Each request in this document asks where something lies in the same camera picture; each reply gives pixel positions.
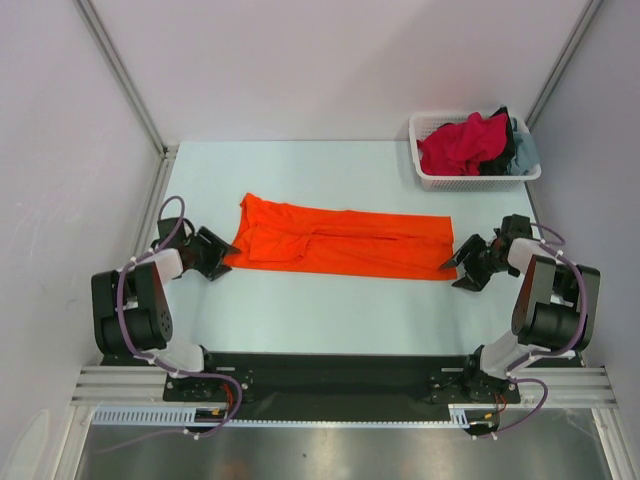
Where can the aluminium right corner post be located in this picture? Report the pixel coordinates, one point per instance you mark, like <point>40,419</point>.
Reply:
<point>578,33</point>

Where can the aluminium corner post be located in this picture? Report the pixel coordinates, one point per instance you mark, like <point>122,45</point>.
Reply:
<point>114,61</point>
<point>578,33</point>

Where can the magenta t-shirt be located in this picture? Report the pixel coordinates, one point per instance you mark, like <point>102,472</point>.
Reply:
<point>461,149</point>

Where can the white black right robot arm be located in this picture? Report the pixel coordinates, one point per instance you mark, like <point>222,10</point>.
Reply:
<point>554,312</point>

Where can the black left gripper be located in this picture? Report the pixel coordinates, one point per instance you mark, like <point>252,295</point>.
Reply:
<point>217,249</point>

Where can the white perforated laundry basket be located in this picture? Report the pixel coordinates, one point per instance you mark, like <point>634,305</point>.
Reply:
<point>493,177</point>

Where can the grey blue t-shirt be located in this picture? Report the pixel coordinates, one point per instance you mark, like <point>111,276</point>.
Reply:
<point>526,156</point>

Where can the aluminium left corner post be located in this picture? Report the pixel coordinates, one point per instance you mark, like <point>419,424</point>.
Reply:
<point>114,61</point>

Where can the orange t-shirt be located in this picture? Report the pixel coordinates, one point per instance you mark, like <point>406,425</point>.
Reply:
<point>284,237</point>

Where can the black front mounting rail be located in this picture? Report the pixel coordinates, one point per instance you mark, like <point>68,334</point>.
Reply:
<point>345,389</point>

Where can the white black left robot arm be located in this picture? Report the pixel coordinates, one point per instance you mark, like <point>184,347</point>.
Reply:
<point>131,313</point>

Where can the aluminium left side rail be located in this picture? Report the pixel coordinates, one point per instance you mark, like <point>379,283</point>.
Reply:
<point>145,186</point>

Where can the aluminium front frame rail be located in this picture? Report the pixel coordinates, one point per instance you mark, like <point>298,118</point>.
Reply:
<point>569,388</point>

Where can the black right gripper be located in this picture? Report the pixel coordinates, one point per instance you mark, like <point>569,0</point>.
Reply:
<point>478,258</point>

